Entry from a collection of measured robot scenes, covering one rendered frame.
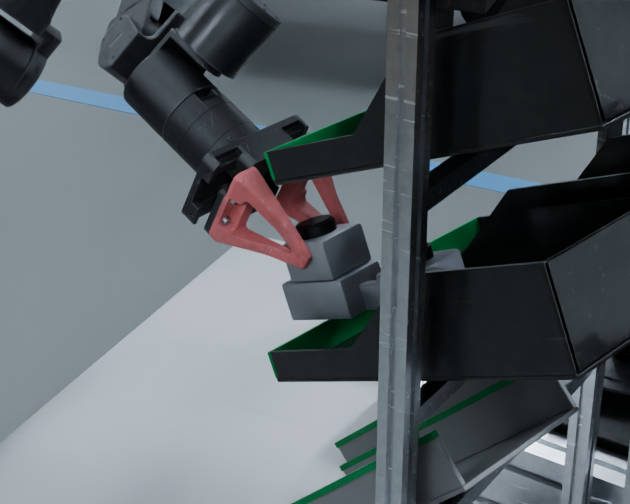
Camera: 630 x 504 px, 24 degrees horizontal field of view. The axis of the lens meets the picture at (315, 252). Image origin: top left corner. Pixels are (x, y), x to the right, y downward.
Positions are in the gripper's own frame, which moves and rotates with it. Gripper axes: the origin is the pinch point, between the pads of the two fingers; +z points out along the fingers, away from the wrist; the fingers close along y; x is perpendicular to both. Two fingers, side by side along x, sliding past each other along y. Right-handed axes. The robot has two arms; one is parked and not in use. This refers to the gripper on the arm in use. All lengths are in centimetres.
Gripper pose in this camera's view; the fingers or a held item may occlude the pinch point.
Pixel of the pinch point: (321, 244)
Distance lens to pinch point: 106.7
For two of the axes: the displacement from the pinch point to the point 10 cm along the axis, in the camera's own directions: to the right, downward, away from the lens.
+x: -3.3, 6.5, 6.8
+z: 6.7, 6.7, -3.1
